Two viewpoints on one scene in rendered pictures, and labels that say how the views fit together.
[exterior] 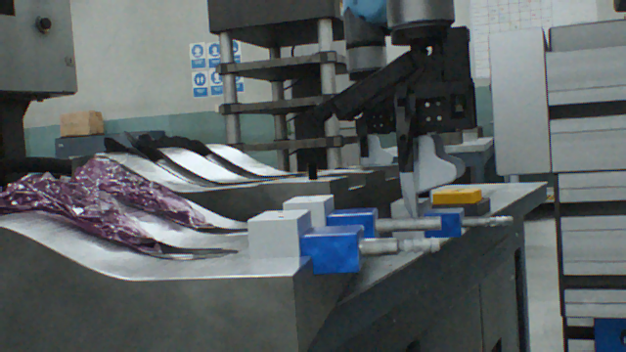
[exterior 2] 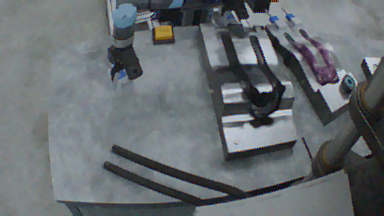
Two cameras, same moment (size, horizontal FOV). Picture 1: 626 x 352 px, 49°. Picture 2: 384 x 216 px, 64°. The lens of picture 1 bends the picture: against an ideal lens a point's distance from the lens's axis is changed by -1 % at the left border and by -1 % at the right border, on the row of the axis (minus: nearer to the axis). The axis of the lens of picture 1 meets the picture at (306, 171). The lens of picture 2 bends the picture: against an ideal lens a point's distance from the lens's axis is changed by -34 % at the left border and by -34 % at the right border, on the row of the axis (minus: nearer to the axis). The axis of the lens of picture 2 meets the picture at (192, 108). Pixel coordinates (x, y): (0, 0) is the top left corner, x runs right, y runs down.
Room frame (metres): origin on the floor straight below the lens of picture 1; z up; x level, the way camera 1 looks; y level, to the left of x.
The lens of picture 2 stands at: (1.73, 0.62, 2.05)
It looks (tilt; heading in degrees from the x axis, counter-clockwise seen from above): 57 degrees down; 222
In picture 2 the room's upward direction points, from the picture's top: 11 degrees clockwise
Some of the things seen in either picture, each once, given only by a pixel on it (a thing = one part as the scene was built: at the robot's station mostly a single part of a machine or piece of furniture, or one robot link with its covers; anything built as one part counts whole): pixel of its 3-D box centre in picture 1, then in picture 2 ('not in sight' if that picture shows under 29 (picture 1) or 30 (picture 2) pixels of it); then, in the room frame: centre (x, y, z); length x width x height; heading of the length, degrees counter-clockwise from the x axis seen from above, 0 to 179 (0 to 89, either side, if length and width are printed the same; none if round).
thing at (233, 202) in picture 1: (211, 194); (250, 79); (0.94, 0.13, 0.87); 0.50 x 0.26 x 0.14; 61
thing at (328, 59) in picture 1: (308, 123); not in sight; (5.49, -0.05, 1.03); 1.54 x 0.94 x 2.06; 162
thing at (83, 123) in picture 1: (81, 123); not in sight; (7.91, 2.55, 1.26); 0.42 x 0.33 x 0.29; 72
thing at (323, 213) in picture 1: (364, 226); (273, 19); (0.59, -0.05, 0.86); 0.13 x 0.05 x 0.05; 78
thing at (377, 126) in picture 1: (374, 104); (121, 50); (1.28, -0.14, 0.99); 0.09 x 0.08 x 0.12; 87
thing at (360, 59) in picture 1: (367, 61); (122, 37); (1.28, -0.13, 1.07); 0.08 x 0.08 x 0.05
